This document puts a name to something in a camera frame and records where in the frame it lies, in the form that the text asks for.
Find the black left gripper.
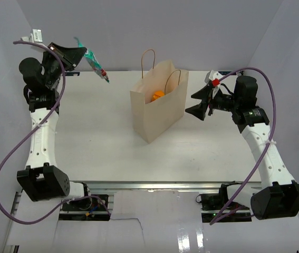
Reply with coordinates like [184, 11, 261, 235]
[43, 43, 86, 89]

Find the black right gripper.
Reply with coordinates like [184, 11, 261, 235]
[186, 84, 241, 121]

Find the teal snack packet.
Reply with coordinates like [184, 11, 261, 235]
[74, 37, 110, 83]

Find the orange gummy snack bag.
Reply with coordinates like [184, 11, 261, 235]
[151, 91, 165, 102]

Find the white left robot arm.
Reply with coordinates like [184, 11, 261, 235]
[17, 43, 92, 210]

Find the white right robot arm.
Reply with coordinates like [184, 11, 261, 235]
[186, 76, 299, 220]

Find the beige paper bag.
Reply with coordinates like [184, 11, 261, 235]
[130, 60, 189, 143]

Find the left XDOF label sticker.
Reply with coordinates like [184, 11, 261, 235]
[65, 72, 80, 76]

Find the xdof label sticker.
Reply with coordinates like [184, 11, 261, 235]
[65, 72, 80, 76]
[218, 71, 237, 76]

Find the right XDOF label sticker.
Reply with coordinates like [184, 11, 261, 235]
[218, 71, 237, 76]

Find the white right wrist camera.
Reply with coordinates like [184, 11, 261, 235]
[205, 70, 223, 98]

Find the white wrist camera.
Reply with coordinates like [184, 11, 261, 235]
[21, 28, 45, 47]
[205, 70, 223, 98]

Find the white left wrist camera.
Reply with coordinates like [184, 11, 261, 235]
[21, 28, 45, 47]

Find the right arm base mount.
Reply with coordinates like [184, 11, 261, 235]
[195, 193, 253, 223]

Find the aluminium front frame rail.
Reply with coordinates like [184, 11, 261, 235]
[70, 181, 262, 192]

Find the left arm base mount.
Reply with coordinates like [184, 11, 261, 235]
[59, 194, 113, 221]

